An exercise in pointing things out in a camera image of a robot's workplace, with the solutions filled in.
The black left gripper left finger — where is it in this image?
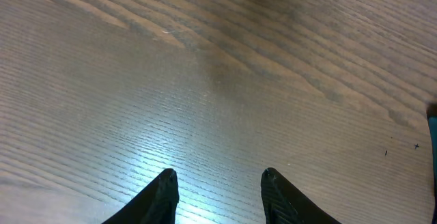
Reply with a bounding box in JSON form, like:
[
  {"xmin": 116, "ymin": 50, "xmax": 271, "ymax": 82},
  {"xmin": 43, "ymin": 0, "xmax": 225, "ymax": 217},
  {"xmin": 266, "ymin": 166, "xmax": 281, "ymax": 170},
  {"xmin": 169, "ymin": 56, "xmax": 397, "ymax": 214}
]
[{"xmin": 102, "ymin": 168, "xmax": 180, "ymax": 224}]

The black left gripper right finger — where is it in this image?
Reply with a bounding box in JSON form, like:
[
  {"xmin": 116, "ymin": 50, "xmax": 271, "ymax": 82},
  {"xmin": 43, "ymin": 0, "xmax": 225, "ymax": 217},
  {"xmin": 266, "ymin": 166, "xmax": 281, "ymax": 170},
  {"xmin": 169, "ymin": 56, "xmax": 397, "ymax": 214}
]
[{"xmin": 261, "ymin": 167, "xmax": 340, "ymax": 224}]

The black nike t-shirt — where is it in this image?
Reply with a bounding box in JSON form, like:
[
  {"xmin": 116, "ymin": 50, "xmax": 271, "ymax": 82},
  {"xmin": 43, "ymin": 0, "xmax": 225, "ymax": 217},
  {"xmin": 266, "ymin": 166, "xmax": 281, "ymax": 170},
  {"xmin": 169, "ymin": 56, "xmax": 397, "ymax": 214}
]
[{"xmin": 426, "ymin": 103, "xmax": 437, "ymax": 224}]

